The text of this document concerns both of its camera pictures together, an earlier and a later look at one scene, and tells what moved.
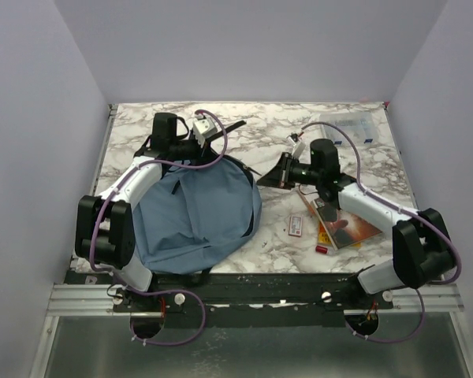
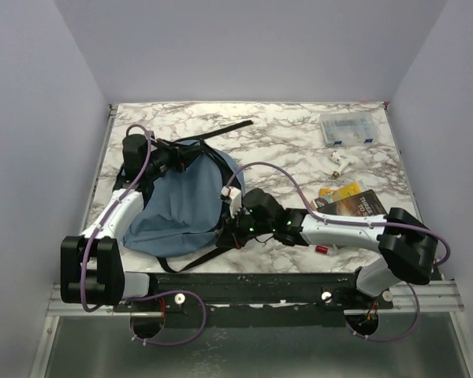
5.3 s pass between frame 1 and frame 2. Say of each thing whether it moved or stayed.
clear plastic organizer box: stayed
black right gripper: moved
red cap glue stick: stayed
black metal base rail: stayed
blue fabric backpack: moved
